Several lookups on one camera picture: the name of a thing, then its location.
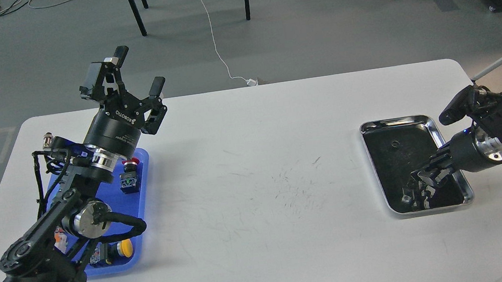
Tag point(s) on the yellow push button switch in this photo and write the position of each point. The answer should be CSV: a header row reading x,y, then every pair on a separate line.
x,y
107,254

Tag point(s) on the black gear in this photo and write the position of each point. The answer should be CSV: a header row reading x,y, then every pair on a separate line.
x,y
406,199
395,144

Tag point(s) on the blue plastic tray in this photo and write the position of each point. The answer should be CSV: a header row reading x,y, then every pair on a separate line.
x,y
95,219

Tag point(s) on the silver metal tray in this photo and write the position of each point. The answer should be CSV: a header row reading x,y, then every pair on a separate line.
x,y
420,138

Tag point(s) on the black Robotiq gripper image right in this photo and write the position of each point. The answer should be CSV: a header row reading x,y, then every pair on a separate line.
x,y
426,185

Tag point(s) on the red emergency stop button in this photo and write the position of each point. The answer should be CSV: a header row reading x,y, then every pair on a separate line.
x,y
130,181

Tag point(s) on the black Robotiq gripper image left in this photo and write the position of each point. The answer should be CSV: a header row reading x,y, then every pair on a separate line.
x,y
121,118

